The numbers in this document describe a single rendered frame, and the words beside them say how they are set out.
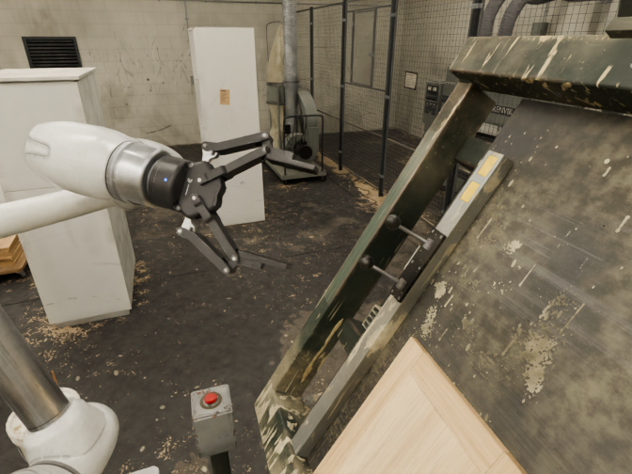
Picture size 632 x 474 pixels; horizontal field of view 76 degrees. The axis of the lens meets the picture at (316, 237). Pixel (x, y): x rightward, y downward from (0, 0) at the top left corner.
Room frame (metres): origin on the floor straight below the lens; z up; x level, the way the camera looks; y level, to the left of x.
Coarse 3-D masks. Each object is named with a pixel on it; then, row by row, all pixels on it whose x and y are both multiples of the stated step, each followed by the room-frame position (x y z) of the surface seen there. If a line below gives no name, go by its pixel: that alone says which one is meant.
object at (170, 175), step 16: (160, 160) 0.54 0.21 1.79; (176, 160) 0.55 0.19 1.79; (160, 176) 0.52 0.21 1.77; (176, 176) 0.53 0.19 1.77; (192, 176) 0.55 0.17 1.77; (160, 192) 0.52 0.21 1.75; (176, 192) 0.52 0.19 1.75; (192, 192) 0.53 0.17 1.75; (208, 192) 0.53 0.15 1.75; (224, 192) 0.54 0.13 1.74; (176, 208) 0.53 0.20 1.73; (192, 208) 0.52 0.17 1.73; (208, 208) 0.52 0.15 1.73
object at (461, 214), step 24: (480, 168) 0.93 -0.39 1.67; (504, 168) 0.90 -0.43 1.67; (480, 192) 0.88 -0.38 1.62; (456, 216) 0.88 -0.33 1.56; (456, 240) 0.87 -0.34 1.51; (432, 264) 0.85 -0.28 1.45; (384, 312) 0.85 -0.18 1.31; (408, 312) 0.84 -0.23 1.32; (384, 336) 0.82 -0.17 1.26; (360, 360) 0.80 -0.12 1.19; (336, 384) 0.81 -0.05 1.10; (336, 408) 0.78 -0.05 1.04; (312, 432) 0.76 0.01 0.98
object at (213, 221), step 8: (192, 200) 0.52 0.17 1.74; (200, 200) 0.52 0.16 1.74; (200, 208) 0.51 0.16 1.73; (208, 216) 0.51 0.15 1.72; (216, 216) 0.53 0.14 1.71; (208, 224) 0.51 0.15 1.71; (216, 224) 0.51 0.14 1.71; (216, 232) 0.50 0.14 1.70; (224, 232) 0.50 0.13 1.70; (224, 240) 0.49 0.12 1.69; (232, 240) 0.51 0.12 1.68; (224, 248) 0.49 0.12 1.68; (232, 248) 0.49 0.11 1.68; (232, 256) 0.48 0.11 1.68
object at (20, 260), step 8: (0, 240) 3.30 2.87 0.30; (8, 240) 3.29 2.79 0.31; (16, 240) 3.39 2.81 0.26; (0, 248) 3.13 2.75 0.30; (8, 248) 3.15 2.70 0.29; (16, 248) 3.31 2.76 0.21; (0, 256) 3.13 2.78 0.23; (8, 256) 3.15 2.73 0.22; (16, 256) 3.25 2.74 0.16; (24, 256) 3.31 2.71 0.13; (0, 264) 3.11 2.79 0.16; (8, 264) 3.14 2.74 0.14; (16, 264) 3.15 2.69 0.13; (24, 264) 3.18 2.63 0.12; (0, 272) 3.03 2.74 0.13; (8, 272) 3.05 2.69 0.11; (16, 272) 3.07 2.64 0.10; (24, 272) 3.15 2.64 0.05
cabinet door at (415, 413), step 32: (416, 352) 0.72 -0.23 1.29; (384, 384) 0.72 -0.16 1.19; (416, 384) 0.67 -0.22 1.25; (448, 384) 0.62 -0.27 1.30; (384, 416) 0.67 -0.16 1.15; (416, 416) 0.62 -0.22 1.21; (448, 416) 0.57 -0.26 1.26; (480, 416) 0.54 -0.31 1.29; (352, 448) 0.66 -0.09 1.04; (384, 448) 0.61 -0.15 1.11; (416, 448) 0.57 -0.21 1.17; (448, 448) 0.53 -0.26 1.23; (480, 448) 0.49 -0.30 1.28
